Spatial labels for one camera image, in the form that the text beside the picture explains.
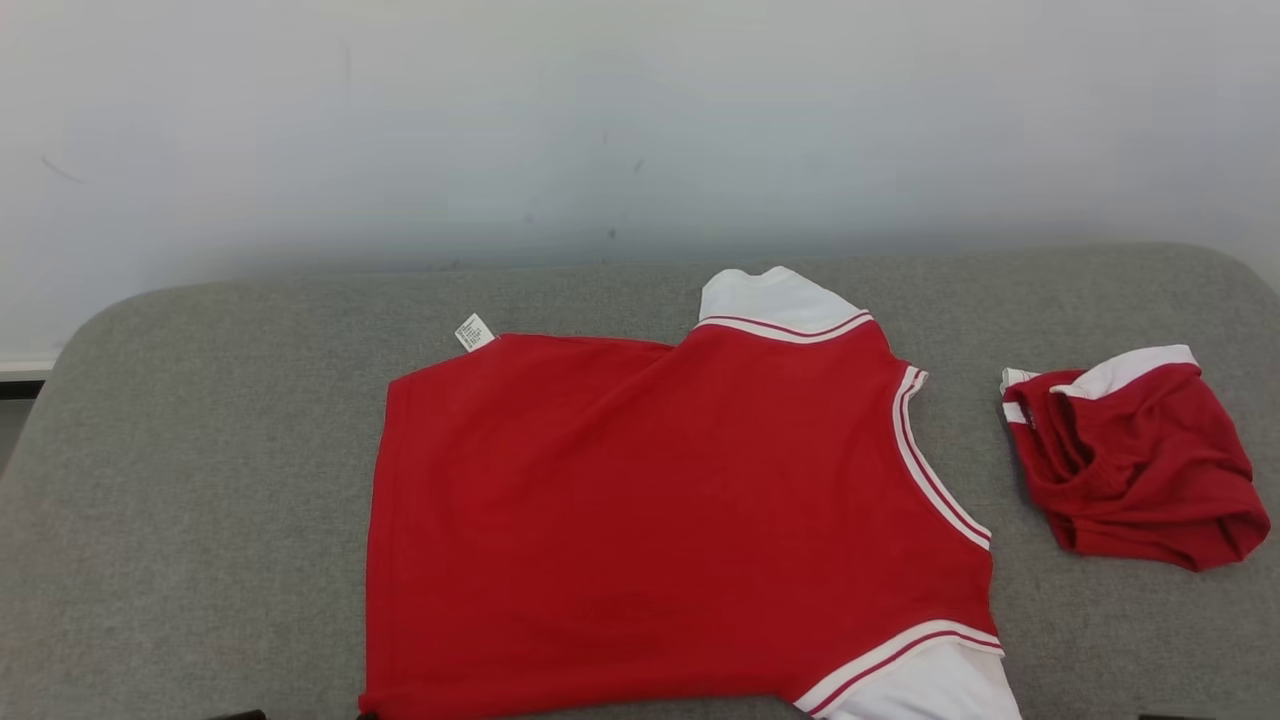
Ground red white jersey shirt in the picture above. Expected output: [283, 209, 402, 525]
[358, 265, 1023, 720]

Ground red Bulls shorts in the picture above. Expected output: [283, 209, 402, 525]
[1000, 345, 1271, 573]

